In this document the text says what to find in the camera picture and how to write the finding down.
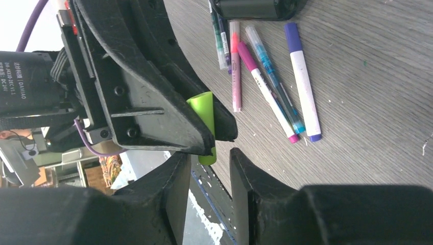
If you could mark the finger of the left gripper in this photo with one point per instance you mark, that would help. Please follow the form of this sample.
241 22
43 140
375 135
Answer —
160 76

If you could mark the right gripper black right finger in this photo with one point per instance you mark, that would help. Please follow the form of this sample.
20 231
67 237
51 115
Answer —
268 211

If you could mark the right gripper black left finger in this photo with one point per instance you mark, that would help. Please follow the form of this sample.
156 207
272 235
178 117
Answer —
151 210

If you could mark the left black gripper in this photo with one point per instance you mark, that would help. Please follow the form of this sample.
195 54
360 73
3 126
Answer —
93 35

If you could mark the lime green pen cap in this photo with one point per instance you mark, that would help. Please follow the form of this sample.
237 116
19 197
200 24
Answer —
202 104

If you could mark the pink marker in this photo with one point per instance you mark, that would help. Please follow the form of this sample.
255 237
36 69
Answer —
235 66

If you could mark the dark green marker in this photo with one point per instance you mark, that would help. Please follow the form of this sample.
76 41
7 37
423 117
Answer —
218 41

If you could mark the dark purple marker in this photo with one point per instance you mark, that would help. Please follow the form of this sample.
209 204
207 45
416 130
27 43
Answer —
223 35

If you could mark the light blue marker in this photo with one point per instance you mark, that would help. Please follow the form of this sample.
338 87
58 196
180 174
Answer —
279 90

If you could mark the purple cap white marker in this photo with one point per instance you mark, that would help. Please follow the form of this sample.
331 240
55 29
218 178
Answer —
308 107

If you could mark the magenta cap white marker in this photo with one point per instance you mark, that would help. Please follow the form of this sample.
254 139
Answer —
257 76

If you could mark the black poker chip case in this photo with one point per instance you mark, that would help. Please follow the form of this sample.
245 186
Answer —
266 10

